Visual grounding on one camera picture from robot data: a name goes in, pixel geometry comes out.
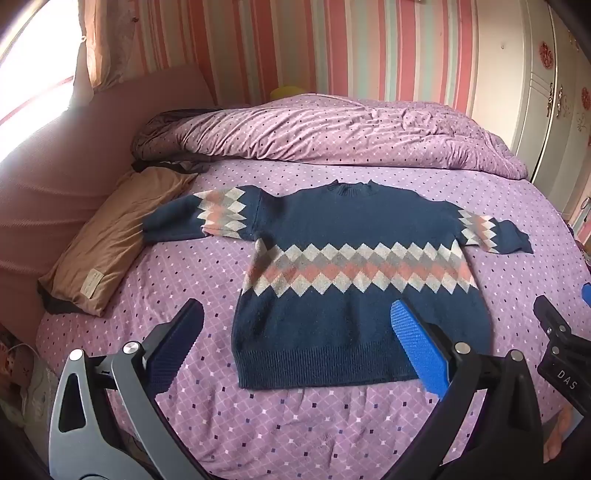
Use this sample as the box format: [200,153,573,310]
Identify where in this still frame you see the yellow object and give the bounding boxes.
[270,85,315,100]

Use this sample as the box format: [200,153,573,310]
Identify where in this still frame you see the bright window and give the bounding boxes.
[0,0,89,134]

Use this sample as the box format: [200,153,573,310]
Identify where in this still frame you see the pink padded headboard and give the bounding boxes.
[0,62,219,348]

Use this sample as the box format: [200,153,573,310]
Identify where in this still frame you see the white wardrobe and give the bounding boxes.
[475,0,591,223]

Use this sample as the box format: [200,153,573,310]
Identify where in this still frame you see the navy diamond-pattern sweater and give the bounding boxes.
[142,181,534,390]

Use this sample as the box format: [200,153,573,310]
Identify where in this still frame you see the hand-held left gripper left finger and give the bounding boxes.
[48,299,218,480]

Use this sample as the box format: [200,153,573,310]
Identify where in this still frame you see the pink curtain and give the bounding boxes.
[74,0,182,91]

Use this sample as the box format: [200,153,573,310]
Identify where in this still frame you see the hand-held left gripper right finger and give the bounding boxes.
[390,299,546,480]

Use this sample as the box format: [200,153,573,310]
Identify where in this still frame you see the bed with purple dotted sheet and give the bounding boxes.
[34,92,591,480]

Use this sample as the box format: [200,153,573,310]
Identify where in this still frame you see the person's right hand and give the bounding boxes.
[543,408,580,463]

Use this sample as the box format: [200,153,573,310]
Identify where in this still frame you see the tan pillow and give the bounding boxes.
[38,166,199,317]

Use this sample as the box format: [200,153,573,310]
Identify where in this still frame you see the white shoes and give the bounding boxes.
[21,357,59,431]

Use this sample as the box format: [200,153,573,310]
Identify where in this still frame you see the purple dotted duvet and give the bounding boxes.
[131,93,530,181]

